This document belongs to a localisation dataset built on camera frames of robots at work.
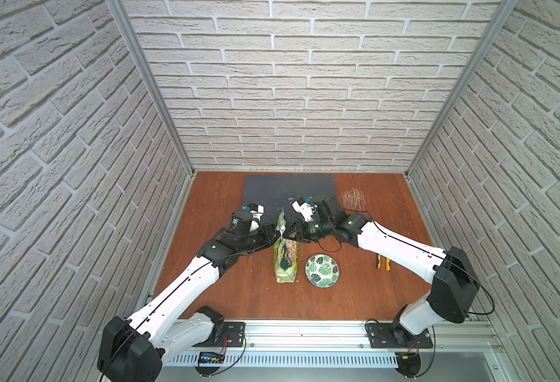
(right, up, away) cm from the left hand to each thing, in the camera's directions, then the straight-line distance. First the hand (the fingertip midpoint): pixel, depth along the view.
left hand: (280, 227), depth 76 cm
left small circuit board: (-21, -40, -5) cm, 45 cm away
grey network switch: (-4, +11, +30) cm, 32 cm away
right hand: (-1, -5, -3) cm, 5 cm away
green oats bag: (+2, -10, +1) cm, 10 cm away
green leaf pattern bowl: (+15, -18, +11) cm, 26 cm away
